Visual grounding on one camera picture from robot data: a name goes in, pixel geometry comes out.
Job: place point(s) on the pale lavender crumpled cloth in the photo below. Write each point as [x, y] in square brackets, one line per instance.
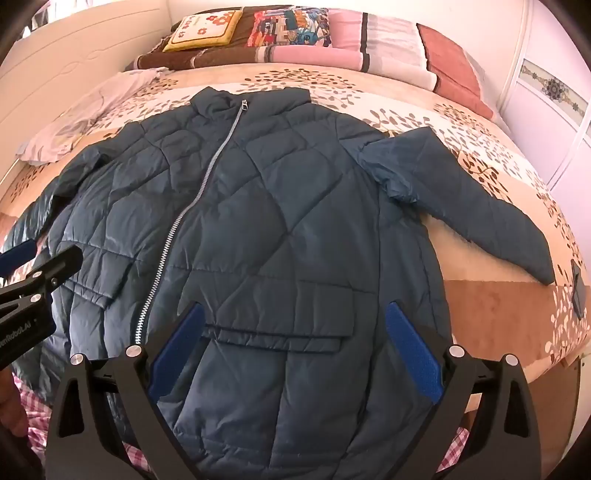
[92, 106]

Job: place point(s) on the white grey striped blanket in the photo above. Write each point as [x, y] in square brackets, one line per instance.
[397, 46]

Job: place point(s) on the yellow flower pillow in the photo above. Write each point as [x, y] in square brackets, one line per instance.
[203, 30]

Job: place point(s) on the white wardrobe with floral trim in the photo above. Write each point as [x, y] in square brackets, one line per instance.
[549, 106]

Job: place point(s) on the beige leaf print blanket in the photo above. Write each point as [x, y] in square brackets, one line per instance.
[485, 240]

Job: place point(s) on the pink folded blanket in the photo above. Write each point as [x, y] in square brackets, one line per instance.
[318, 57]

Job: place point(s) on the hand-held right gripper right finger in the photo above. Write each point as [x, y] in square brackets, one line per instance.
[413, 355]

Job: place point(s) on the salmon red pillow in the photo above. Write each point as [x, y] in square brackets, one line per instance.
[452, 69]

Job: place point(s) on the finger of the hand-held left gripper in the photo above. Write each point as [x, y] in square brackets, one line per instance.
[55, 268]
[18, 257]

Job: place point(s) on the white carved furniture panel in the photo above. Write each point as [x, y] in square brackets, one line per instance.
[69, 50]

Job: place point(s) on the brown striped quilt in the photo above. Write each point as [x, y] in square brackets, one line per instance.
[184, 59]

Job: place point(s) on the person's left forearm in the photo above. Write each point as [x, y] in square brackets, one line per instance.
[10, 401]

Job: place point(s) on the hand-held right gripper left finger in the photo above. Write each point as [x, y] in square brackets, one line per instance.
[178, 344]

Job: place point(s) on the dark blue quilted jacket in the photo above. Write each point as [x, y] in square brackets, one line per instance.
[277, 207]

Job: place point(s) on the small dark flat device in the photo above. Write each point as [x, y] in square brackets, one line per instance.
[578, 290]

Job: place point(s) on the colourful printed pillow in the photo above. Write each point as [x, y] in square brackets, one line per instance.
[286, 27]

